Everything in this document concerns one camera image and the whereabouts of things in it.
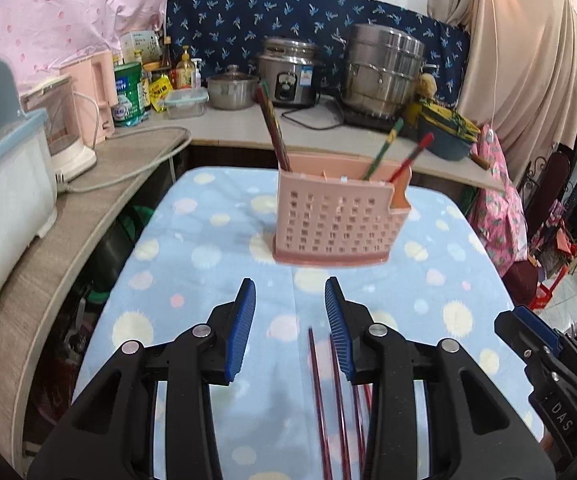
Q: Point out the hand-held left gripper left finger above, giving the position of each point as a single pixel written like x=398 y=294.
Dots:
x=238 y=340

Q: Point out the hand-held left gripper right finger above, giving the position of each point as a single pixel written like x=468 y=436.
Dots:
x=341 y=340

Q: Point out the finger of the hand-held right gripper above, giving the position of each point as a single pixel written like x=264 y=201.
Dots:
x=543 y=330
x=516 y=335

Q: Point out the dark purple chopstick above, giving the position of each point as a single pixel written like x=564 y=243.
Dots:
x=270 y=122
x=368 y=395
x=341 y=420
x=358 y=420
x=318 y=410

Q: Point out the pink perforated utensil holder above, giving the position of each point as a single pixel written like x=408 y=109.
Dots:
x=338 y=225

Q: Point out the red chopstick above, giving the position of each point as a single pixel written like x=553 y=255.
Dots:
x=411 y=156

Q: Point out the dark red chair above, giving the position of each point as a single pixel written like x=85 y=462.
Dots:
x=523 y=280

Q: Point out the blue polka dot tablecloth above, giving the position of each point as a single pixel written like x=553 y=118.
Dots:
x=193 y=260

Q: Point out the pink pineapple print cloth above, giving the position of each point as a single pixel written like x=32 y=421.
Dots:
x=498 y=210

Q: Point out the blue plastic basin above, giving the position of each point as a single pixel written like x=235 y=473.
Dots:
x=448 y=149

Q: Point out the wooden counter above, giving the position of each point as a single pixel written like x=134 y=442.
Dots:
x=93 y=185

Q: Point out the black induction cooker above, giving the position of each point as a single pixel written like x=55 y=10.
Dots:
x=363 y=121

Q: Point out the green yellow cloth stack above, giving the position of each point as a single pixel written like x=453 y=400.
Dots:
x=448 y=120

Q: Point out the clear food container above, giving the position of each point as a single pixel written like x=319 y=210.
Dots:
x=186 y=105

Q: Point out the small pot with glass lid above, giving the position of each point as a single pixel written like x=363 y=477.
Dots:
x=231 y=92

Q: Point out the white appliance with clear lid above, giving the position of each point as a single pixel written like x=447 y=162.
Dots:
x=68 y=150

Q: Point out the yellow packet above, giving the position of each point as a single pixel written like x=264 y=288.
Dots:
x=160 y=94

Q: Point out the yellow loofah sponge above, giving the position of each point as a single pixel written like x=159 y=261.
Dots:
x=426 y=86

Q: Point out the white pump bottle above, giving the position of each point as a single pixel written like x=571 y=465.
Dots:
x=198 y=76

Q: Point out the green tin can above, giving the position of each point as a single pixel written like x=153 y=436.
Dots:
x=129 y=95

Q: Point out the stainless steel steamer pot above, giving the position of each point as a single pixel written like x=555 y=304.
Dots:
x=383 y=75

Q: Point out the silver rice cooker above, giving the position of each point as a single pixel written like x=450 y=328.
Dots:
x=288 y=75

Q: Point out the beige hanging cloth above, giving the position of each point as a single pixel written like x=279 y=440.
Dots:
x=518 y=60

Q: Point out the yellow oil bottle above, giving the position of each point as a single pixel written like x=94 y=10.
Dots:
x=184 y=72

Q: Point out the white storage box blue lid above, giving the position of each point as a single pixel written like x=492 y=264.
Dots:
x=3 y=200

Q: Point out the pink electric kettle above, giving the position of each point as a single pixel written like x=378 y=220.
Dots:
x=91 y=100

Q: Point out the dark sauce bottle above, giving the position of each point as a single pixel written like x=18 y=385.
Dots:
x=166 y=55

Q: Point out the white carton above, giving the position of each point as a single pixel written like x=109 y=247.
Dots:
x=141 y=47

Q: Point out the blue floral cloth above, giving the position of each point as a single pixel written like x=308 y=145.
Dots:
x=228 y=25

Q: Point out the pink printed cloth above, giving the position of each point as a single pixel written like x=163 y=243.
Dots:
x=68 y=10

